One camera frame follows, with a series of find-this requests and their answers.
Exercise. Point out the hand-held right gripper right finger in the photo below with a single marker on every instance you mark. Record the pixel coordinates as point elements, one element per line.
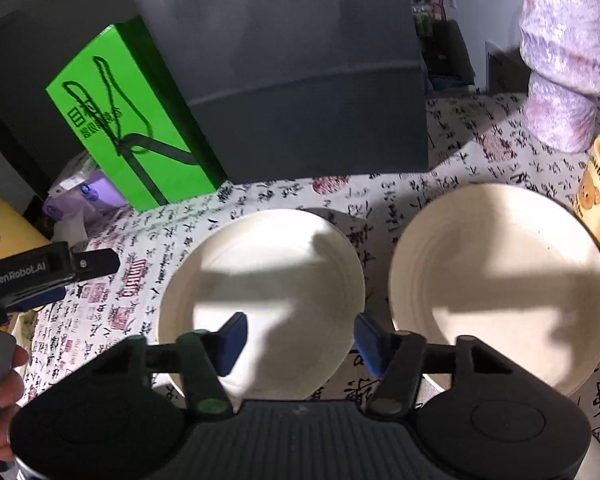
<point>367,342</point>

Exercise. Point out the purple tissue pack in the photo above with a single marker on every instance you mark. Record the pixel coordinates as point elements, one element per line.
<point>102,192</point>
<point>60,207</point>

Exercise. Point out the person's left hand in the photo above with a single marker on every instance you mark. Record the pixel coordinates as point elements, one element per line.
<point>5,395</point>

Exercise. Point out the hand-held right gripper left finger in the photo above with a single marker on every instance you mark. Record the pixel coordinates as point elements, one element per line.
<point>232,340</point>

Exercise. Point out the dark paper bag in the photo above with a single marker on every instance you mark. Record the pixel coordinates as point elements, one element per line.
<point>290,60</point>

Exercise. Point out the cream plate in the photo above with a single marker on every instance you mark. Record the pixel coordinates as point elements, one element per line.
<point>280,270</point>
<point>505,260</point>

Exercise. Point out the yellow thermos jug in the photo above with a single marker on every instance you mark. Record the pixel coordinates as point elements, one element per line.
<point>10,230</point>

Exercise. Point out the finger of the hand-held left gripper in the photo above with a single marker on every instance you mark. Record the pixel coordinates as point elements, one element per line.
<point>40,299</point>
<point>97,261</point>

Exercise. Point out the purple textured vase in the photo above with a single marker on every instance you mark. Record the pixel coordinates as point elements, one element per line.
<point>560,60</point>

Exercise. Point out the green paper bag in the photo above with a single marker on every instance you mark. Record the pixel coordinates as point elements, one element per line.
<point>130,125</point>

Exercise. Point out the calligraphy printed tablecloth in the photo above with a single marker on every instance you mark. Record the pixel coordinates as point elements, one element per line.
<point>380,200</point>

